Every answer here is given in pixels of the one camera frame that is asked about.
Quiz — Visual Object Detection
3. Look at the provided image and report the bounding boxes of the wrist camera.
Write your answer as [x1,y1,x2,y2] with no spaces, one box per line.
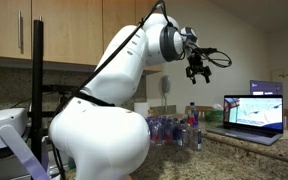
[195,47,218,55]

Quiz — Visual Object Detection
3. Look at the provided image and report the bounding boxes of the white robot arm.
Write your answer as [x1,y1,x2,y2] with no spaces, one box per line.
[49,13,198,180]

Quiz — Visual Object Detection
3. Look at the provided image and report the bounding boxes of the small blue-cap water bottle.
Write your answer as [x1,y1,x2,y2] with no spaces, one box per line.
[191,121,202,151]

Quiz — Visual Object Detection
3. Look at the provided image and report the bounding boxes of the tall Fiji water bottle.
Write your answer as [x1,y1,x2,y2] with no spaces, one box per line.
[188,102,198,125]

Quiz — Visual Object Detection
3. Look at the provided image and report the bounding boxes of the black vertical pole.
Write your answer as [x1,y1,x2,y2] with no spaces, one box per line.
[31,20,44,161]

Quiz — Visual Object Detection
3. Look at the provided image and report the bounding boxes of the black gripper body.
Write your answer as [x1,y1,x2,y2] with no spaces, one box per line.
[186,54,211,77]

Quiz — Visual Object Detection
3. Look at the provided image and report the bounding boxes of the wooden wall cabinets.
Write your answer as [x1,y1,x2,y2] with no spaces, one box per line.
[0,0,157,71]

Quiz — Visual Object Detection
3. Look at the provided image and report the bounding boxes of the small clear water bottle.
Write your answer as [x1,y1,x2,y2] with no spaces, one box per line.
[178,120,189,147]

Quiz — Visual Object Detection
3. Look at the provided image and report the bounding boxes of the monitor with purple screen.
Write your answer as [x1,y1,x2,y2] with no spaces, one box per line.
[250,80,283,95]

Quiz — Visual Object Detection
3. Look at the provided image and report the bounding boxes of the paper towel roll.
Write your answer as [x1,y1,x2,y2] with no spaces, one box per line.
[134,102,150,118]

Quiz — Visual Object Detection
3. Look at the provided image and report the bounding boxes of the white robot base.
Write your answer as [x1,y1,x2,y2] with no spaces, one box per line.
[0,107,52,180]

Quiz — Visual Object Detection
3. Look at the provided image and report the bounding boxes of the silver open laptop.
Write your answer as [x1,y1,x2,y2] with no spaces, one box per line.
[206,95,284,146]

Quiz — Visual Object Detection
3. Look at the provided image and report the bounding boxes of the wall telephone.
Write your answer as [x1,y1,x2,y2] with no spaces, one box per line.
[162,75,171,112]

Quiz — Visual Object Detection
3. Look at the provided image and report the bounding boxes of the plastic-wrapped water bottle pack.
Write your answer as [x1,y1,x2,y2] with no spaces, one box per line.
[146,117,181,147]

